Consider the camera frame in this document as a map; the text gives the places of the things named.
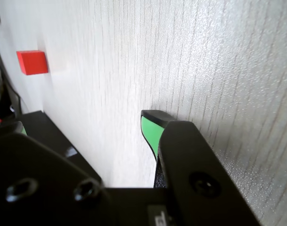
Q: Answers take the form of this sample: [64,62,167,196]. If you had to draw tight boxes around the black power cable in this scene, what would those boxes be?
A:
[0,46,23,114]

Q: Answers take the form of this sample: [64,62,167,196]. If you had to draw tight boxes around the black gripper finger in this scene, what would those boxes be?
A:
[0,121,111,226]
[141,109,262,226]

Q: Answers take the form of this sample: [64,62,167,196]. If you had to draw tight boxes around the red wooden cube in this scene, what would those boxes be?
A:
[16,50,49,76]

